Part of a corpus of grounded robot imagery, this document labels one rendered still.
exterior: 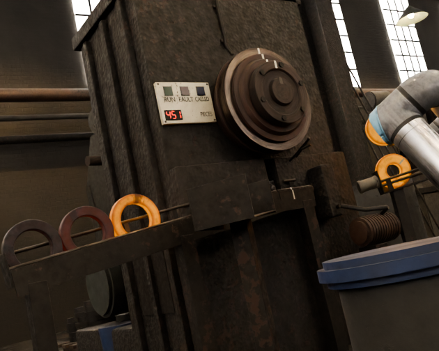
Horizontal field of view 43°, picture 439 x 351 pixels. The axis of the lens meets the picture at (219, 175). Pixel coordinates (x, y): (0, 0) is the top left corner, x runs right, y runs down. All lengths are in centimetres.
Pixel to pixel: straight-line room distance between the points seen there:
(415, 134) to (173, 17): 126
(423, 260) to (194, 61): 171
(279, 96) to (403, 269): 149
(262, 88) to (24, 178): 631
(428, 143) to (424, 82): 19
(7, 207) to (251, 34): 596
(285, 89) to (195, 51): 44
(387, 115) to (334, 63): 514
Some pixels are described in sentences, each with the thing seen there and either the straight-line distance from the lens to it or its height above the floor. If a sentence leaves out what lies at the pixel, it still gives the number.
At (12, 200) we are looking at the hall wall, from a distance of 822.
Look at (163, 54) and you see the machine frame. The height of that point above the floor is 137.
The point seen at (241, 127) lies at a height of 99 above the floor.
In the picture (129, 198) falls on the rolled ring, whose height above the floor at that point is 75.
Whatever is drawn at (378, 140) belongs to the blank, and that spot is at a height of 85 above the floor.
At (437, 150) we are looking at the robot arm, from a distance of 169.
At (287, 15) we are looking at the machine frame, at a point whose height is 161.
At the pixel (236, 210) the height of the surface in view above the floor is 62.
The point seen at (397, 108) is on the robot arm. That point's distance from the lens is 176.
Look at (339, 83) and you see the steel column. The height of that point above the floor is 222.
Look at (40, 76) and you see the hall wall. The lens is 891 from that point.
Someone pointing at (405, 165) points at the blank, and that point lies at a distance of 261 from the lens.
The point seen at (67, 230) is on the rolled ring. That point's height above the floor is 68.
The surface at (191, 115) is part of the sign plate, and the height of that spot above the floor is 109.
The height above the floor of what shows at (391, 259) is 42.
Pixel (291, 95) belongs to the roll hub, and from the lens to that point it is 239.
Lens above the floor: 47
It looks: 9 degrees up
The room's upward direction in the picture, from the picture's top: 12 degrees counter-clockwise
